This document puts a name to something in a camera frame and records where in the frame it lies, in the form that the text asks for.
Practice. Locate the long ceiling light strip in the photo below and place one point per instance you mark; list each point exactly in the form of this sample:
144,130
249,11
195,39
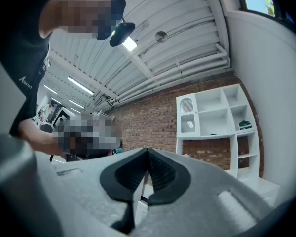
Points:
56,100
81,85
76,104
50,89

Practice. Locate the folded green cloth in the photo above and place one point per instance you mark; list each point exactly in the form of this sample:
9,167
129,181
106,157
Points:
245,125

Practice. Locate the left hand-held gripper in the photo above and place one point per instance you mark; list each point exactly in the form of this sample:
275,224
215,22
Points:
88,137

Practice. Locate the black head-worn camera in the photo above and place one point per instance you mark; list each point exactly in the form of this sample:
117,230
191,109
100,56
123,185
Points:
121,33

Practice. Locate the person's black shirt torso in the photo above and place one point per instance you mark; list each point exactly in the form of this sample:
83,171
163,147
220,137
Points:
17,48

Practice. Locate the square ceiling light panel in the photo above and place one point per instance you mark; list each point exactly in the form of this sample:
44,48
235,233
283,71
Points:
130,44

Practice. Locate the white arched cabinet door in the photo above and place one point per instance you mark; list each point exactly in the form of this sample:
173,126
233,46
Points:
188,115

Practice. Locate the white ceiling pipe bundle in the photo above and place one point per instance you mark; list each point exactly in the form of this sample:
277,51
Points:
187,73

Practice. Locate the round silver ceiling fixture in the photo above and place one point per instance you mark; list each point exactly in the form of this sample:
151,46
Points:
161,36

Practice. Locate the person's left forearm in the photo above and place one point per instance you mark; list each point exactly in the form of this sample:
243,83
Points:
38,139

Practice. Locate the person's head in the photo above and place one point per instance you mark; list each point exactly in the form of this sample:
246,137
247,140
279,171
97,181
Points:
79,11

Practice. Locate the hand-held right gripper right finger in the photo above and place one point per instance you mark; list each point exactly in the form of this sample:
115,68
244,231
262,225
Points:
199,201

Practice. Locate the white open shelf unit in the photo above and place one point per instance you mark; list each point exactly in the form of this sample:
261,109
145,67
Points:
219,122

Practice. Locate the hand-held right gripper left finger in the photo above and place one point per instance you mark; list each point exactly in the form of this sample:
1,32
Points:
84,194

